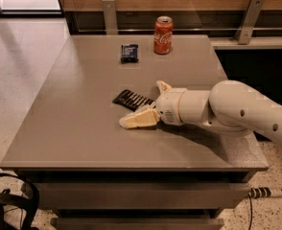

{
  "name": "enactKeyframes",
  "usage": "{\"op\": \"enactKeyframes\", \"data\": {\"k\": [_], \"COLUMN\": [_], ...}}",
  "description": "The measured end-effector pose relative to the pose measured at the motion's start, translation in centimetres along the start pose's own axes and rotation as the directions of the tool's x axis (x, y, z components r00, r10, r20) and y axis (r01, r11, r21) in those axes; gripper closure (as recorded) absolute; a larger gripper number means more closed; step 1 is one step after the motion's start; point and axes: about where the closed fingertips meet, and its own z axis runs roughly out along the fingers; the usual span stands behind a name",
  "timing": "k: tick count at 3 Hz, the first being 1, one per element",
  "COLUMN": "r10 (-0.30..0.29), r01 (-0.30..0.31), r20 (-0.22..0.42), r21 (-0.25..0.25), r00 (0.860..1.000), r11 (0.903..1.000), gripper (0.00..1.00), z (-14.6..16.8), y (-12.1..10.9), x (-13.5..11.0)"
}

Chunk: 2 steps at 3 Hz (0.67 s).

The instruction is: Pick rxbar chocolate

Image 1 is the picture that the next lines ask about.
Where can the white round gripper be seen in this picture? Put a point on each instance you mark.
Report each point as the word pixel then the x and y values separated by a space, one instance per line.
pixel 170 106

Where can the black rxbar chocolate wrapper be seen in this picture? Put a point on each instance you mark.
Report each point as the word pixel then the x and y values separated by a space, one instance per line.
pixel 132 100

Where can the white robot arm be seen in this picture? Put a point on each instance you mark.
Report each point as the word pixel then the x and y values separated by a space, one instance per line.
pixel 230 108

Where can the small dark blue snack packet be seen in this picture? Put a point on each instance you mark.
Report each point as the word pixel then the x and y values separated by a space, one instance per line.
pixel 129 53

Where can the red coca-cola can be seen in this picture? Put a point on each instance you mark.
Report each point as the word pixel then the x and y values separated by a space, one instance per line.
pixel 163 31

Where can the grey table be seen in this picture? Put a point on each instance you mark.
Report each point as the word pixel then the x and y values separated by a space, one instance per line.
pixel 71 133

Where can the white power strip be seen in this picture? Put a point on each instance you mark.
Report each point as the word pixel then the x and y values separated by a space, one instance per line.
pixel 263 192

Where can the grey upper drawer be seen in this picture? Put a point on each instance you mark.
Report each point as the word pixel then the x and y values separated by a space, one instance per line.
pixel 140 196

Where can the grey drawer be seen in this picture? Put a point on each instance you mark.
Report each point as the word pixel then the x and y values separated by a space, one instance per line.
pixel 137 223
pixel 140 196

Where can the grey lower drawer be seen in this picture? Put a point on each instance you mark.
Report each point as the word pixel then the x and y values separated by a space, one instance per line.
pixel 137 223

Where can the left grey metal bracket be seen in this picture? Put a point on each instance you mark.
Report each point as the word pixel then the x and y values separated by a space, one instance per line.
pixel 110 17

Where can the grey metal bracket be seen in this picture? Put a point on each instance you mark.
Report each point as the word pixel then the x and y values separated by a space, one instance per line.
pixel 110 17
pixel 245 31

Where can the right grey metal bracket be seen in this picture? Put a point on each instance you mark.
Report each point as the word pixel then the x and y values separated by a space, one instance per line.
pixel 245 31

